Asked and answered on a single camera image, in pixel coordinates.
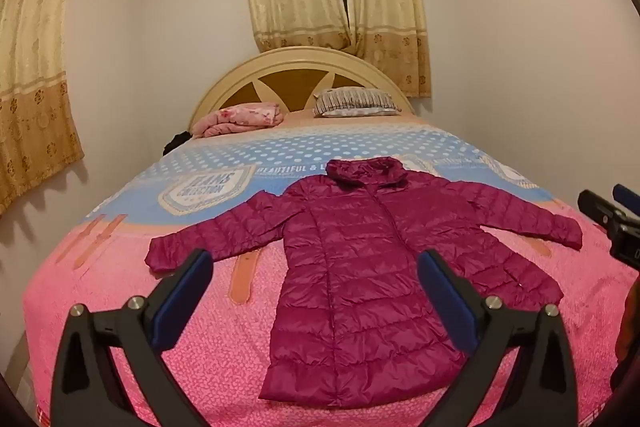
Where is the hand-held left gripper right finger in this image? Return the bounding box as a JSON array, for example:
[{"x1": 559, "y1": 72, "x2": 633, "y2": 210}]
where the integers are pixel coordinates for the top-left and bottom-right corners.
[{"x1": 417, "y1": 249, "x2": 593, "y2": 427}]

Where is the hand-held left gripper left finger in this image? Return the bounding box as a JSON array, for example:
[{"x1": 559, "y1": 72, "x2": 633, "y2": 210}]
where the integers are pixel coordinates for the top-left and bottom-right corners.
[{"x1": 50, "y1": 249, "x2": 213, "y2": 427}]

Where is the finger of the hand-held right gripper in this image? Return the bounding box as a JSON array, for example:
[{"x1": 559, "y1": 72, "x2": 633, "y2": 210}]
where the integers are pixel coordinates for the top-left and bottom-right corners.
[
  {"x1": 612, "y1": 184, "x2": 640, "y2": 210},
  {"x1": 577, "y1": 189, "x2": 617, "y2": 224}
]

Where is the magenta puffer coat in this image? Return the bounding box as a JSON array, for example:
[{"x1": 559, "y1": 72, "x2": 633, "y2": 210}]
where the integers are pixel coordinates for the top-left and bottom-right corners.
[{"x1": 145, "y1": 158, "x2": 584, "y2": 410}]

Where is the person's right hand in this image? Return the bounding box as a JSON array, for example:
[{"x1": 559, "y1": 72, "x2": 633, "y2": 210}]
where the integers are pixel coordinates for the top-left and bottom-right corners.
[{"x1": 615, "y1": 279, "x2": 640, "y2": 364}]

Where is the pink and blue printed bedspread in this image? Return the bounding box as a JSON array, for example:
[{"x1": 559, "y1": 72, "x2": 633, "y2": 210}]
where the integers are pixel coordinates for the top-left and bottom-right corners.
[{"x1": 22, "y1": 114, "x2": 638, "y2": 427}]

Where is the black bag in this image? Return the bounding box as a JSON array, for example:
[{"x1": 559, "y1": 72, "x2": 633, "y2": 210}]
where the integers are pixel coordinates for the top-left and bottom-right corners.
[{"x1": 162, "y1": 131, "x2": 192, "y2": 155}]

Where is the pink folded blanket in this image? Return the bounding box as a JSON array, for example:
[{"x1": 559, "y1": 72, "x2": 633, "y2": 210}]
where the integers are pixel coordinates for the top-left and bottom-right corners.
[{"x1": 191, "y1": 103, "x2": 286, "y2": 138}]

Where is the striped pillow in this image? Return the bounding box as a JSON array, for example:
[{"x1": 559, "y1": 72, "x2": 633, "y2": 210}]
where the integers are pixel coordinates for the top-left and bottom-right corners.
[{"x1": 313, "y1": 88, "x2": 402, "y2": 118}]

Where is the cream wooden headboard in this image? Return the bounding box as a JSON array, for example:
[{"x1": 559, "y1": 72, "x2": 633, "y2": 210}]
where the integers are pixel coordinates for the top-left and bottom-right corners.
[{"x1": 189, "y1": 47, "x2": 416, "y2": 134}]

